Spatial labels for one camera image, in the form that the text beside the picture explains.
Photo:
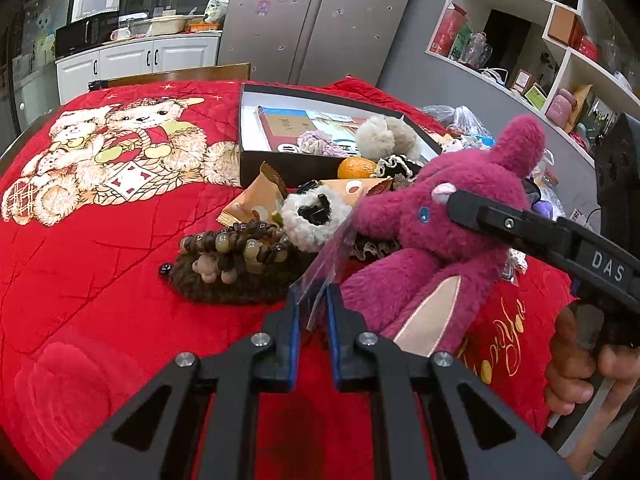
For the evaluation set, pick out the Choco Magic snack packet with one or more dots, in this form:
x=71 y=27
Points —
x=262 y=200

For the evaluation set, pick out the white fluffy panda plush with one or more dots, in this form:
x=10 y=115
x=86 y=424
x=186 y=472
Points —
x=312 y=215

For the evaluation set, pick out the wooden chair back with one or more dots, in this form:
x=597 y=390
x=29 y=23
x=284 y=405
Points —
x=239 y=72

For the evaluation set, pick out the magenta plush bear toy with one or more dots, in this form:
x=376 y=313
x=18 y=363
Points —
x=425 y=296

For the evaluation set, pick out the black white crochet scrunchie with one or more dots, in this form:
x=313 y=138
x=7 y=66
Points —
x=396 y=166

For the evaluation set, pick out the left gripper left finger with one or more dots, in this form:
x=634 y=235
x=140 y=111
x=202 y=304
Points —
x=197 y=417

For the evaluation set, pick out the orange mandarin near box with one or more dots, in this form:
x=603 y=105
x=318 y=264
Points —
x=356 y=167

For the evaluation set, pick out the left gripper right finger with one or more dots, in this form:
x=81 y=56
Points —
x=431 y=418

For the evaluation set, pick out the white kitchen cabinet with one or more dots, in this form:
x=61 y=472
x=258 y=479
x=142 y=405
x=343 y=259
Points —
x=135 y=57

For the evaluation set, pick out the clear plastic packet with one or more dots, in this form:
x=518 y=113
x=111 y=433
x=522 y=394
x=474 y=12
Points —
x=327 y=268

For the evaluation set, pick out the person's right hand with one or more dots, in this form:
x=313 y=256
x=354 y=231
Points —
x=567 y=383

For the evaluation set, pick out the black microwave oven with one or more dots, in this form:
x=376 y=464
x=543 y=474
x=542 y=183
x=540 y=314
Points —
x=85 y=34

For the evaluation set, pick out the beige fluffy plush toy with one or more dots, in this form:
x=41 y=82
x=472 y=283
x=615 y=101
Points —
x=383 y=136

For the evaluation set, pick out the purple cloth item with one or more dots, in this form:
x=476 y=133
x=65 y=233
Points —
x=543 y=200

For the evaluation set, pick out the gold triangular snack packet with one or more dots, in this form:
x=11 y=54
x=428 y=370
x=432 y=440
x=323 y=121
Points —
x=352 y=190

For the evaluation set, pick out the silver double door refrigerator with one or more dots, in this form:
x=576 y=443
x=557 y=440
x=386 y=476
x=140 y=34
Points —
x=310 y=42

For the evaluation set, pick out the clear plastic bag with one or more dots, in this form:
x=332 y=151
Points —
x=463 y=128

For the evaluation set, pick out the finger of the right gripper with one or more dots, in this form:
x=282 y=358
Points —
x=541 y=238

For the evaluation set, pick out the brown furry plush toy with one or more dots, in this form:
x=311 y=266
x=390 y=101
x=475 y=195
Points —
x=266 y=288

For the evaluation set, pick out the white wall shelf unit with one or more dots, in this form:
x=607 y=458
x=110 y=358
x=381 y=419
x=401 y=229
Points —
x=553 y=58

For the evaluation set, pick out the black shallow storage box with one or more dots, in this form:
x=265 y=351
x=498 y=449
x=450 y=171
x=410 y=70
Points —
x=305 y=134

